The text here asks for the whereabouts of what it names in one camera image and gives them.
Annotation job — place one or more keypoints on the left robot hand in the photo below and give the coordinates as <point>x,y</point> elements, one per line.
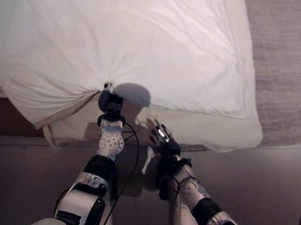
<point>111,102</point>

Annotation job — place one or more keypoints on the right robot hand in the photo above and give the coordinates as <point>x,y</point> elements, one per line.
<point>163,140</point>

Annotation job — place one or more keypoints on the white duvet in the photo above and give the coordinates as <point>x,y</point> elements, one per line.
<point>126,38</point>

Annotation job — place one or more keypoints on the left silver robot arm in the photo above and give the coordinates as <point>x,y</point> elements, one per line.
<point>82,200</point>

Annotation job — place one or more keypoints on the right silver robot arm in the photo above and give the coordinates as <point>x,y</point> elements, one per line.
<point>222,223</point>

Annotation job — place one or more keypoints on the grey-brown rug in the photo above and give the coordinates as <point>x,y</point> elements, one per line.
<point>296,67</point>

